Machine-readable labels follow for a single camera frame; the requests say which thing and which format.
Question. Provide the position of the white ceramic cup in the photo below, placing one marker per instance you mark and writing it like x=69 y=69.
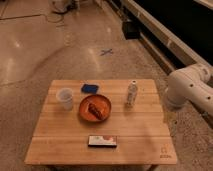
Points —
x=65 y=97

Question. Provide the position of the brown food piece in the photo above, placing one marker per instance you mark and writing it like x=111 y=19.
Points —
x=92 y=109

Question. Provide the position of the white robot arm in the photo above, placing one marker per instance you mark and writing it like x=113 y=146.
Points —
x=190 y=84

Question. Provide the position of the clear plastic bottle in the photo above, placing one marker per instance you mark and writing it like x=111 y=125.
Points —
x=131 y=93

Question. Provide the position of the blue sponge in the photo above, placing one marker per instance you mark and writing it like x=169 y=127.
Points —
x=90 y=88

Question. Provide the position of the wooden table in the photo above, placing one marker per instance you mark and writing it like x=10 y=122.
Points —
x=61 y=136

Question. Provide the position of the white object on floor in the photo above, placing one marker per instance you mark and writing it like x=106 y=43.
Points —
x=61 y=6

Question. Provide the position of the long white rail frame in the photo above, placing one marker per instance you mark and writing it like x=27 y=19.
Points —
x=165 y=46

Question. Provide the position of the orange plate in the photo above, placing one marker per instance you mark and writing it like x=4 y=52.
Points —
x=101 y=102

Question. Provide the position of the black box on floor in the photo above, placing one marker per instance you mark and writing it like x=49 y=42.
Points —
x=130 y=31

